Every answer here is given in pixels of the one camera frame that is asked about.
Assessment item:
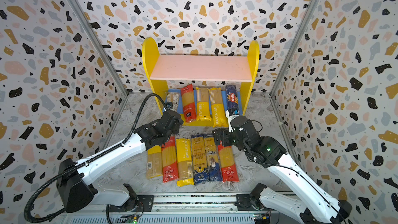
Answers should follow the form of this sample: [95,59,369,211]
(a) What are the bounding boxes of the yellow Pastatime bag large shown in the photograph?
[196,87,211,121]

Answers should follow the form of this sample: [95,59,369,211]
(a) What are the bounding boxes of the blue Barilla spaghetti box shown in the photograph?
[226,85,240,119]

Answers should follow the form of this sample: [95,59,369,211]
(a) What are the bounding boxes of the clear label spaghetti bag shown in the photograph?
[165,92,180,112]

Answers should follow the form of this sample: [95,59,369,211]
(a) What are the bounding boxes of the red yellow spaghetti bag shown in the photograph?
[180,84,197,123]

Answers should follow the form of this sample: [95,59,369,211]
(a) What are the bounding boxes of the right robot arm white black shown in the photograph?
[212,116,352,224]

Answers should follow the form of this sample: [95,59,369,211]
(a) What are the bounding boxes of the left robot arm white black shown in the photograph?
[57,110,183,213]

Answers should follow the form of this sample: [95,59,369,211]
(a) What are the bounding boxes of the yellow shelf pink blue boards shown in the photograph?
[142,38,260,115]

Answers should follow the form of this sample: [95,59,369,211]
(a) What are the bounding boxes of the yellow clear spaghetti bag leftmost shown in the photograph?
[146,145,162,179]

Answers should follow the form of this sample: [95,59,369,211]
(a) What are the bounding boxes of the red spaghetti bag left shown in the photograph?
[161,136,179,183]

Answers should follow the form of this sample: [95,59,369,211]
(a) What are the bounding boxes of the blue portrait spaghetti bag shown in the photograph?
[204,135,223,181]

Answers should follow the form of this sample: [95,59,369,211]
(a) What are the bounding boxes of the red spaghetti bag right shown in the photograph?
[218,142,239,182]

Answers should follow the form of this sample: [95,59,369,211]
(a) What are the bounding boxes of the blue yellow spaghetti bag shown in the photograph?
[191,136,209,185]

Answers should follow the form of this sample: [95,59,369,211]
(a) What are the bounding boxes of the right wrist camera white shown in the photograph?
[227,115,238,133]

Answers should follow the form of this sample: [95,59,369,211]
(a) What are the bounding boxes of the metal base rail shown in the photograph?
[57,192,296,224]

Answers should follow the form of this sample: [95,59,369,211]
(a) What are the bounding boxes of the left black corrugated cable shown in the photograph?
[23,93,171,224]

